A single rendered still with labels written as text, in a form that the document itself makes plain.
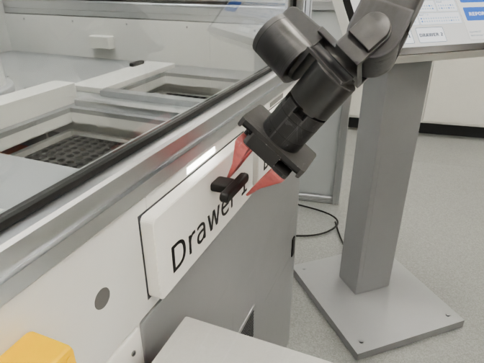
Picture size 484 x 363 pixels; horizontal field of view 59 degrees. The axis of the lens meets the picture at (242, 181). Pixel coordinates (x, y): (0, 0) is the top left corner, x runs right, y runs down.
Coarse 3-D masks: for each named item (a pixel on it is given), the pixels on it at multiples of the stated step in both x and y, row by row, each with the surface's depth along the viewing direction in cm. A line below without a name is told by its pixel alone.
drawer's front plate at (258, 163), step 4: (272, 108) 81; (256, 156) 73; (256, 160) 73; (260, 160) 74; (256, 164) 73; (260, 164) 74; (256, 168) 74; (260, 168) 75; (268, 168) 79; (256, 172) 74; (260, 172) 75; (264, 172) 78; (256, 176) 74; (260, 176) 76; (256, 180) 75
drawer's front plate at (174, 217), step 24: (216, 168) 57; (240, 168) 66; (192, 192) 52; (216, 192) 59; (240, 192) 67; (144, 216) 45; (168, 216) 47; (192, 216) 53; (216, 216) 60; (144, 240) 46; (168, 240) 48; (192, 240) 54; (168, 264) 49; (168, 288) 50
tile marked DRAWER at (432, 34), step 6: (420, 30) 117; (426, 30) 118; (432, 30) 118; (438, 30) 119; (420, 36) 116; (426, 36) 117; (432, 36) 118; (438, 36) 118; (444, 36) 119; (420, 42) 116; (426, 42) 116
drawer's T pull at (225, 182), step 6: (240, 174) 58; (246, 174) 58; (216, 180) 57; (222, 180) 57; (228, 180) 57; (234, 180) 57; (240, 180) 57; (246, 180) 58; (210, 186) 56; (216, 186) 56; (222, 186) 55; (228, 186) 55; (234, 186) 55; (240, 186) 56; (222, 192) 54; (228, 192) 54; (234, 192) 55; (222, 198) 53; (228, 198) 53
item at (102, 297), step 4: (104, 288) 42; (100, 292) 41; (104, 292) 42; (108, 292) 42; (100, 296) 41; (104, 296) 42; (108, 296) 42; (96, 300) 41; (100, 300) 41; (104, 300) 42; (108, 300) 42; (96, 304) 41; (100, 304) 41; (104, 304) 42; (96, 308) 41; (100, 308) 41
